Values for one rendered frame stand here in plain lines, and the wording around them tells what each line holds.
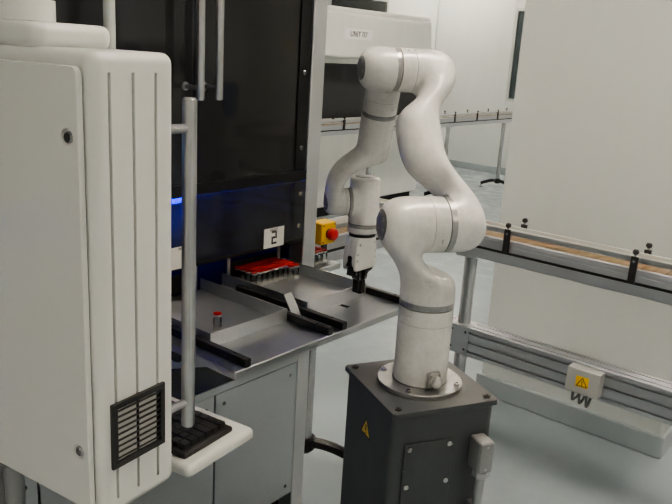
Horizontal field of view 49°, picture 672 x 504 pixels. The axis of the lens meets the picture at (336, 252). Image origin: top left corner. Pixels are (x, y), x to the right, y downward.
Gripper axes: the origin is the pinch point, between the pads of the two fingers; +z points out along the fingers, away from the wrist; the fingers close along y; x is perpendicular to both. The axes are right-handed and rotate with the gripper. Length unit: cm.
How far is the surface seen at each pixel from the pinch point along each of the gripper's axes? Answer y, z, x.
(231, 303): 29.6, 4.1, -21.0
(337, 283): -5.6, 3.4, -12.3
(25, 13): 100, -67, 7
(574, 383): -80, 43, 38
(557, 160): -144, -25, -6
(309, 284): 0.3, 4.0, -18.3
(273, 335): 37.3, 4.5, 2.7
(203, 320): 43.7, 4.2, -16.0
